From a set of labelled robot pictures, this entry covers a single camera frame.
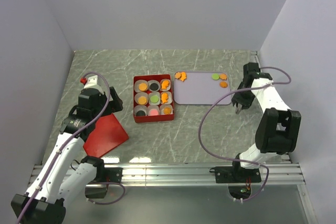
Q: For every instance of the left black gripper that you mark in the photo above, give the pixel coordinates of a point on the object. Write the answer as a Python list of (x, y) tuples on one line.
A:
[(115, 105)]

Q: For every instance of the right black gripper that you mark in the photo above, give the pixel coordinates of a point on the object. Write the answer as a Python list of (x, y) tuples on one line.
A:
[(245, 103)]

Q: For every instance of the orange round cookie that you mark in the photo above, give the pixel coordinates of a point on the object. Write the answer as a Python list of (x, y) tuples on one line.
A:
[(223, 84), (142, 100), (143, 87)]

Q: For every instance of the red tin lid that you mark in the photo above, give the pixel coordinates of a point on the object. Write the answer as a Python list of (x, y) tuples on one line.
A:
[(107, 135)]

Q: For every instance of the red cookie tin box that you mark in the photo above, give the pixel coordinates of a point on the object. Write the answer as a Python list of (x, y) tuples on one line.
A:
[(157, 78)]

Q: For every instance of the green round cookie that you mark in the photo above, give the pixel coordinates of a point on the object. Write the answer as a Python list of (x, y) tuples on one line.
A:
[(215, 76), (154, 99)]

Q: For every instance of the orange fish cookie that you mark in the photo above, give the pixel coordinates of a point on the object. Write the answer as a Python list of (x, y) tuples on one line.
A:
[(165, 84), (183, 76), (164, 97)]

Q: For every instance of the orange swirl cookie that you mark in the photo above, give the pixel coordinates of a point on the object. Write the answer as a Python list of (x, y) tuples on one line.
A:
[(167, 110)]

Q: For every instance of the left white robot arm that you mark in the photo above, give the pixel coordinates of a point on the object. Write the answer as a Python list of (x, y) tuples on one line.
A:
[(46, 199)]

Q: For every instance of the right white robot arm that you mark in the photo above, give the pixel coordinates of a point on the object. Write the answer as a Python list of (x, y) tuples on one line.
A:
[(278, 130)]

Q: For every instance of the orange flower cookie right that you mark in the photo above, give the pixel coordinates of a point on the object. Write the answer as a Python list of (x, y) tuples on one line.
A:
[(223, 76)]

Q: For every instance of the orange flower cookie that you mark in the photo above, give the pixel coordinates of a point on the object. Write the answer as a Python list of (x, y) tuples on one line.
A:
[(178, 75), (223, 76)]

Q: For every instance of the lavender plastic tray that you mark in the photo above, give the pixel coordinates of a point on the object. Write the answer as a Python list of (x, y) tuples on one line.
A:
[(199, 88)]

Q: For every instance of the orange flower cookie left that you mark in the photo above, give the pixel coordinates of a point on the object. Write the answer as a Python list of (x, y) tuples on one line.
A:
[(178, 75)]

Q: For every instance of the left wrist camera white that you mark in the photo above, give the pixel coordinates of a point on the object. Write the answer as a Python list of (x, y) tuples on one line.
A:
[(93, 82)]

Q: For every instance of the aluminium rail frame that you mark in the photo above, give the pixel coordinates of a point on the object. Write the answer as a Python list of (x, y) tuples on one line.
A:
[(198, 174)]

